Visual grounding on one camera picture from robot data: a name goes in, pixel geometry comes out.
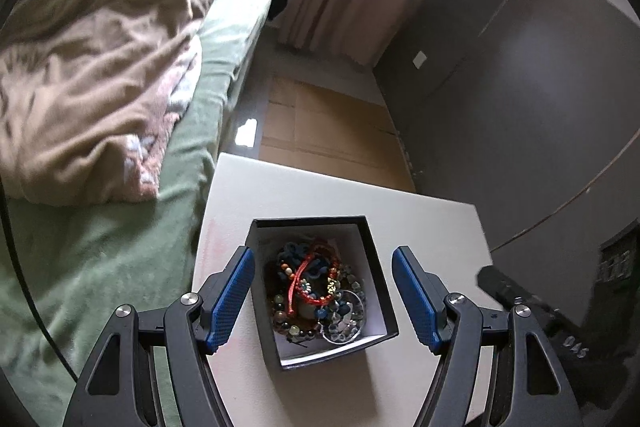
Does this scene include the black cable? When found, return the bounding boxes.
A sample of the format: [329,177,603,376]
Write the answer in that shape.
[0,184,68,380]

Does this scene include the red string bracelet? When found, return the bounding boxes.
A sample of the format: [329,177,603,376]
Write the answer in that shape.
[289,244,343,309]

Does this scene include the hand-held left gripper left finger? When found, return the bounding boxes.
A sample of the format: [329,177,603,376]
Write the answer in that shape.
[62,245,257,427]

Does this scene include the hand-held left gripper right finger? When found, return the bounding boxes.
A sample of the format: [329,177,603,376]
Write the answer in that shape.
[391,245,583,427]

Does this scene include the multicolour bead bracelet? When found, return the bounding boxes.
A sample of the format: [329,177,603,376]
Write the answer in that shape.
[271,294,322,339]

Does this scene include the thin silver bangle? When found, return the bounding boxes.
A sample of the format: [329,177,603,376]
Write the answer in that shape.
[319,289,367,344]

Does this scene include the brown cardboard sheet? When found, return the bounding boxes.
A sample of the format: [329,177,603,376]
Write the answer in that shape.
[256,73,427,196]

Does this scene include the grey green bead bracelet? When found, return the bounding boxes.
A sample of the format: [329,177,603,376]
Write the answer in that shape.
[337,263,368,310]

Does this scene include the blue bead necklace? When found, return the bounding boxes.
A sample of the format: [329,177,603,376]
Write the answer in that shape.
[277,241,333,280]

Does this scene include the white mattress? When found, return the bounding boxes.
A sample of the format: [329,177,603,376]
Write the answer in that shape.
[217,2,276,152]

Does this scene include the black jewelry box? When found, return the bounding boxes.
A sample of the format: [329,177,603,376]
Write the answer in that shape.
[243,216,399,371]

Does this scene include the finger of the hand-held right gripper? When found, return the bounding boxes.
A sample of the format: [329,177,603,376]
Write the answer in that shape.
[476,264,557,334]

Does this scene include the green bed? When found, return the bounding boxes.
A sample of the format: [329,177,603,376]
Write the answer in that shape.
[0,0,275,413]

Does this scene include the brown wooden bead bracelet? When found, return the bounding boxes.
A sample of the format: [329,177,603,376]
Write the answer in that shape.
[264,259,291,303]

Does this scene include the beige blanket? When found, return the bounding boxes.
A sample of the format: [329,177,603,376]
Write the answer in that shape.
[0,0,222,208]

